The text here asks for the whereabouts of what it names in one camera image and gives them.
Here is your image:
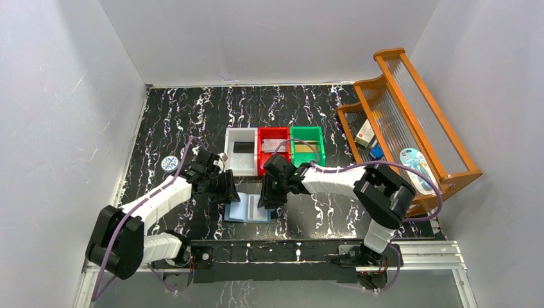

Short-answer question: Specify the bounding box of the blue card holder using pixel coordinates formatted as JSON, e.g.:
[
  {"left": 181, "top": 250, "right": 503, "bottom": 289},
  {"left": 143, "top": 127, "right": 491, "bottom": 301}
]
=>
[{"left": 225, "top": 192, "right": 271, "bottom": 223}]

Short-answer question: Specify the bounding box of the small blue object on shelf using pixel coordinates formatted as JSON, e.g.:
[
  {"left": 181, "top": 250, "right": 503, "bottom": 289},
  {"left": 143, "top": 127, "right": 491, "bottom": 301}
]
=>
[{"left": 370, "top": 145, "right": 384, "bottom": 160}]

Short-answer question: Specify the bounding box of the blue blister pack toy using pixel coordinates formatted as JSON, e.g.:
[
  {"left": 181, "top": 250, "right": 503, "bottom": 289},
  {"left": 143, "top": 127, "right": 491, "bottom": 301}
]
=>
[{"left": 399, "top": 148, "right": 439, "bottom": 195}]

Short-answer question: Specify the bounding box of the black card in white bin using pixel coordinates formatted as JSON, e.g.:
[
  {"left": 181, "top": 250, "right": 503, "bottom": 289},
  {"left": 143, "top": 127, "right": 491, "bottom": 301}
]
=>
[{"left": 233, "top": 141, "right": 255, "bottom": 154}]

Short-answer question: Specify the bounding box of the aluminium rail frame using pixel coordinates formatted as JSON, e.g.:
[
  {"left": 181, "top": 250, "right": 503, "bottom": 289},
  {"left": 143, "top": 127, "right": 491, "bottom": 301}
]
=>
[{"left": 73, "top": 241, "right": 477, "bottom": 307}]

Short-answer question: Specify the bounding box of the orange wooden shelf rack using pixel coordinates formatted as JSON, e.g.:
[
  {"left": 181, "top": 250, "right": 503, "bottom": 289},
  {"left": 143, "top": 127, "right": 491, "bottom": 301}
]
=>
[{"left": 337, "top": 48, "right": 482, "bottom": 200}]

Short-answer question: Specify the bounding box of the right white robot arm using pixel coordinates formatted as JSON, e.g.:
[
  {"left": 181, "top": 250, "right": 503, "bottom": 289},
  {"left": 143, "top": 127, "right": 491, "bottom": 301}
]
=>
[{"left": 258, "top": 154, "right": 416, "bottom": 266}]

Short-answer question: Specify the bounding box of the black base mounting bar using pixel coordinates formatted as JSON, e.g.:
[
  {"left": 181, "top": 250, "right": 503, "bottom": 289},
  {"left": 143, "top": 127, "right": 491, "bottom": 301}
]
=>
[{"left": 190, "top": 239, "right": 387, "bottom": 284}]

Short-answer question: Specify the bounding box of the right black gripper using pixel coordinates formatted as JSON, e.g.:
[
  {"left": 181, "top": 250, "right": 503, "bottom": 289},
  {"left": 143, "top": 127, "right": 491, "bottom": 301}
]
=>
[{"left": 257, "top": 173, "right": 289, "bottom": 209}]

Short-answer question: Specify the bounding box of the white credit card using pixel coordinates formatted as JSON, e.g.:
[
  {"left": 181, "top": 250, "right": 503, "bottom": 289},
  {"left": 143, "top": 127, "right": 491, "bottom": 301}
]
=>
[{"left": 261, "top": 139, "right": 288, "bottom": 153}]

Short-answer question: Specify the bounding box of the gold card in green bin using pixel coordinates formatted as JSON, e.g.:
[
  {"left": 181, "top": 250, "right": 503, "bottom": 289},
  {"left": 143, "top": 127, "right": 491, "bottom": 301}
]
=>
[{"left": 294, "top": 142, "right": 319, "bottom": 153}]

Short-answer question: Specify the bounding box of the white plastic bin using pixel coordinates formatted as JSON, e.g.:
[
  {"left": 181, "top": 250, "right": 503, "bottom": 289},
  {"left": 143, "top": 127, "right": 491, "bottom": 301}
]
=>
[{"left": 225, "top": 128, "right": 258, "bottom": 177}]

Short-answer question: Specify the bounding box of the blue round tape tin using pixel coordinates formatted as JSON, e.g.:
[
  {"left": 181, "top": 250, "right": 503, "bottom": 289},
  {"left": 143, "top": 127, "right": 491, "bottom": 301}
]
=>
[{"left": 160, "top": 155, "right": 180, "bottom": 174}]

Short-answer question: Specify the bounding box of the green plastic bin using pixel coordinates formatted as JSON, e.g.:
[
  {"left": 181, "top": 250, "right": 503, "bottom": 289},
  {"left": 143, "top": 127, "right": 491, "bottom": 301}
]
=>
[{"left": 290, "top": 126, "right": 326, "bottom": 167}]

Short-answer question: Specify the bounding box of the red plastic bin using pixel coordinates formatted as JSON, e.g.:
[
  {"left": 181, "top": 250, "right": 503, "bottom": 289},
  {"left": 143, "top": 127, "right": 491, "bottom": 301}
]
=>
[{"left": 257, "top": 126, "right": 291, "bottom": 176}]

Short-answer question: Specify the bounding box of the small red white box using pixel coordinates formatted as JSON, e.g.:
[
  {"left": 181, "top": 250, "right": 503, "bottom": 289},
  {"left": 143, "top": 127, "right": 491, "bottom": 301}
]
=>
[{"left": 355, "top": 119, "right": 375, "bottom": 148}]

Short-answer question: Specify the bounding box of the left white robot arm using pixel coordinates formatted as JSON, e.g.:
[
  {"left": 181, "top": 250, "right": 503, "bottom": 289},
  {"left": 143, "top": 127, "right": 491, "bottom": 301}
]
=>
[{"left": 85, "top": 150, "right": 240, "bottom": 280}]

